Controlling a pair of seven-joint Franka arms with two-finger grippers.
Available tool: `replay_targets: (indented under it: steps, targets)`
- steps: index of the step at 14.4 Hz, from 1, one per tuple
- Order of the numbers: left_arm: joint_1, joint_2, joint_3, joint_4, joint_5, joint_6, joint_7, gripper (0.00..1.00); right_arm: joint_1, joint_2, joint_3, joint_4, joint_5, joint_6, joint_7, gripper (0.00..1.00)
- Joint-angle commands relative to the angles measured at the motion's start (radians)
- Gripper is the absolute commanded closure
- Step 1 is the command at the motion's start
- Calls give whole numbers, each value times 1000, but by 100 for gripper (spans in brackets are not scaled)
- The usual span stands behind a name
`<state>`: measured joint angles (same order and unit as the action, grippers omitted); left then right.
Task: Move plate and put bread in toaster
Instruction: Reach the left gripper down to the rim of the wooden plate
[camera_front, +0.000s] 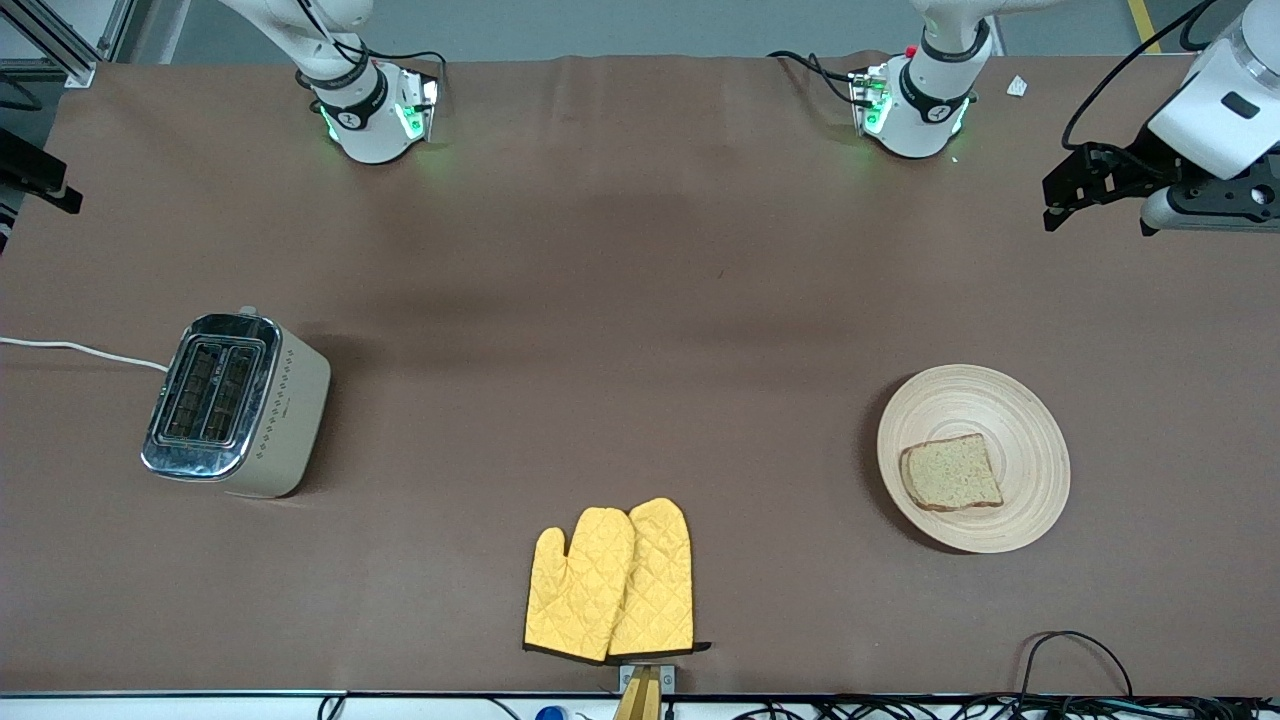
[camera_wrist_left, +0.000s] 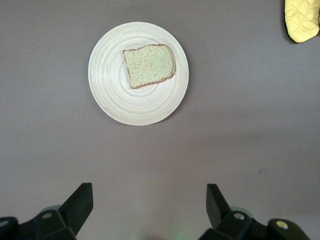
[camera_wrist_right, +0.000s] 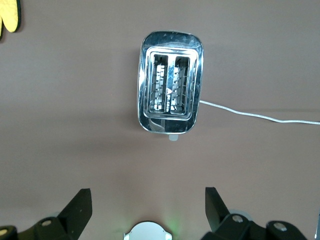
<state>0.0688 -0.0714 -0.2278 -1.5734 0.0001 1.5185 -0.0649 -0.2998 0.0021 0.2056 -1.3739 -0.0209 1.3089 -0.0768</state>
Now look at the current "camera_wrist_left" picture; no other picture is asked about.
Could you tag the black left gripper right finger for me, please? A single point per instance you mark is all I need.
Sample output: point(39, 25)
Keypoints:
point(232, 227)

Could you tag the yellow quilted oven mitt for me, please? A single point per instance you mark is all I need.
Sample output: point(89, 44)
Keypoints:
point(300, 22)

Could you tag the round light wooden plate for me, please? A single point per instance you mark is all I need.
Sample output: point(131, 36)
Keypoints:
point(140, 107)

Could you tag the brown table cover mat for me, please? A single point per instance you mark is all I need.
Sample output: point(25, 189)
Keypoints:
point(50, 150)

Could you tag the slice of brown bread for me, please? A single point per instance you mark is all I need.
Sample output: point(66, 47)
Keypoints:
point(150, 65)

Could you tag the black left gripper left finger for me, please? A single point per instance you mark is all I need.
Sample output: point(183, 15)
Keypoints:
point(62, 225)

